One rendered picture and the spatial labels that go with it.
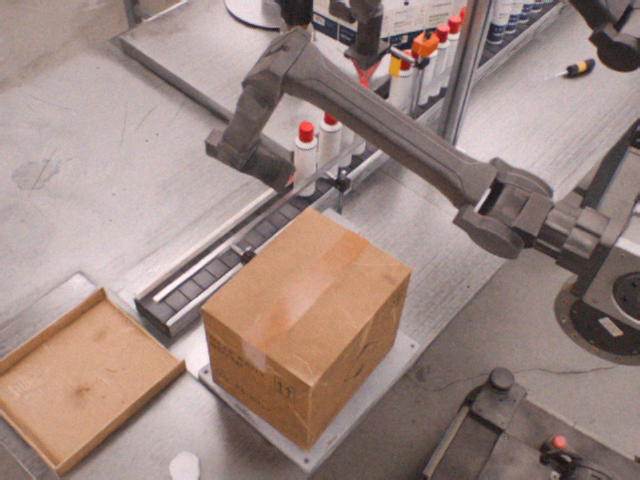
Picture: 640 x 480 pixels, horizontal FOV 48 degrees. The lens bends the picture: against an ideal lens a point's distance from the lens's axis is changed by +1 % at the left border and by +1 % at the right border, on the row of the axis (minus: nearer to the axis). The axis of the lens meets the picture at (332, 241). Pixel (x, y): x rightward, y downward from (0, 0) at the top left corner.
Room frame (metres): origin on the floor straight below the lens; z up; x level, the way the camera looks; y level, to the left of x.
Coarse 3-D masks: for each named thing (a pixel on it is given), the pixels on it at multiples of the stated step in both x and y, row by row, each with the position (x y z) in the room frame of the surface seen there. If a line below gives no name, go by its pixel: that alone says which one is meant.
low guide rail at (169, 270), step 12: (276, 192) 1.12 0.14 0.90; (252, 204) 1.07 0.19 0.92; (240, 216) 1.03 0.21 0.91; (228, 228) 1.00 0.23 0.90; (204, 240) 0.95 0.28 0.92; (192, 252) 0.92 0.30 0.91; (180, 264) 0.89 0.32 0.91; (156, 276) 0.85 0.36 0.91; (168, 276) 0.86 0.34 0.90; (144, 288) 0.81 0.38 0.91
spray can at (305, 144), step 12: (300, 132) 1.15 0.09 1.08; (312, 132) 1.15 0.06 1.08; (300, 144) 1.14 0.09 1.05; (312, 144) 1.15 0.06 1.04; (300, 156) 1.14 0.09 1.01; (312, 156) 1.14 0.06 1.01; (300, 168) 1.14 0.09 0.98; (312, 168) 1.14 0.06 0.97; (300, 180) 1.14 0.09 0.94; (312, 192) 1.15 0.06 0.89
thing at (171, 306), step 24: (528, 24) 1.93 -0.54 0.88; (288, 192) 1.15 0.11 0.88; (288, 216) 1.07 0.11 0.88; (216, 240) 0.98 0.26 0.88; (240, 240) 0.99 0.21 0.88; (264, 240) 1.00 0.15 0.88; (192, 264) 0.91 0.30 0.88; (216, 264) 0.92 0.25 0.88; (192, 288) 0.85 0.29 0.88; (168, 312) 0.78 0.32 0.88
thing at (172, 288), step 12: (444, 72) 1.55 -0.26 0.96; (432, 84) 1.50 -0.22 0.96; (420, 96) 1.46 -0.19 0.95; (360, 144) 1.26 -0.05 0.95; (336, 156) 1.20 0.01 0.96; (324, 168) 1.16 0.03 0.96; (312, 180) 1.12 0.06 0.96; (300, 192) 1.09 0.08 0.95; (276, 204) 1.04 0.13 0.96; (264, 216) 1.00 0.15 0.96; (252, 228) 0.97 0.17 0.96; (228, 240) 0.92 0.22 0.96; (216, 252) 0.89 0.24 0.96; (204, 264) 0.86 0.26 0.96; (192, 276) 0.83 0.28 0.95; (168, 288) 0.79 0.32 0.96; (156, 300) 0.76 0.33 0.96
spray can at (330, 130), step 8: (328, 120) 1.21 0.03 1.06; (320, 128) 1.21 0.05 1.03; (328, 128) 1.21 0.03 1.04; (336, 128) 1.21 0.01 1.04; (320, 136) 1.21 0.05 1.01; (328, 136) 1.20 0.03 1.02; (336, 136) 1.21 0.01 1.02; (320, 144) 1.21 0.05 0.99; (328, 144) 1.20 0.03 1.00; (336, 144) 1.21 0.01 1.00; (320, 152) 1.21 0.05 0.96; (328, 152) 1.20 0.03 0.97; (336, 152) 1.21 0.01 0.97; (320, 160) 1.21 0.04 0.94; (328, 160) 1.20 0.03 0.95; (336, 168) 1.21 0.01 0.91
